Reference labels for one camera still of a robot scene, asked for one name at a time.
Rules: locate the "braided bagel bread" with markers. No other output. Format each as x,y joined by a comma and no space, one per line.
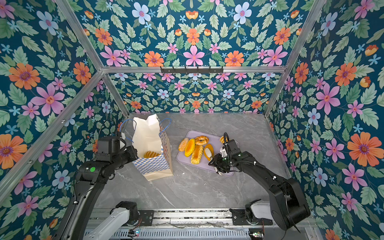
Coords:
201,140

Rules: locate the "orange pointed bread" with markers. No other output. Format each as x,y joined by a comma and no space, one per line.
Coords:
209,152

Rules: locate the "black hook rail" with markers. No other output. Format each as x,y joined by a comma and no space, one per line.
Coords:
192,70

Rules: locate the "long ridged glazed bread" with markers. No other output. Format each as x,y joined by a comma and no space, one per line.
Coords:
197,155

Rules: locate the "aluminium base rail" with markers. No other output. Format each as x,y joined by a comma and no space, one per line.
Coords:
191,224

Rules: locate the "checkered paper bag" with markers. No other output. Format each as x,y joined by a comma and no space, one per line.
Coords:
149,135

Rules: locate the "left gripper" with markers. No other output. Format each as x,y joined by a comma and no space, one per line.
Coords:
133,153

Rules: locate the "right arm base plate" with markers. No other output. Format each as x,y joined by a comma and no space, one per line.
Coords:
242,217

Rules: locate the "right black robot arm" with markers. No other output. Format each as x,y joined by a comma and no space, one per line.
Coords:
287,205

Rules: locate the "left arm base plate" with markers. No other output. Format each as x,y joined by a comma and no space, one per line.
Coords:
140,218

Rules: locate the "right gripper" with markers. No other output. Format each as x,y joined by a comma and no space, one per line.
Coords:
216,163

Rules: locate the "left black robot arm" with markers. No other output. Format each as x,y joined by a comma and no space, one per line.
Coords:
91,178

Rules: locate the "aluminium frame bars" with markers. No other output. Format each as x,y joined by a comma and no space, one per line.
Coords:
12,178

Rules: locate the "large striped loaf bread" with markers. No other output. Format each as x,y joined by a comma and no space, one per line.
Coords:
151,154

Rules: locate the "yellow oval bread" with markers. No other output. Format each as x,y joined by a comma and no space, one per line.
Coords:
190,147

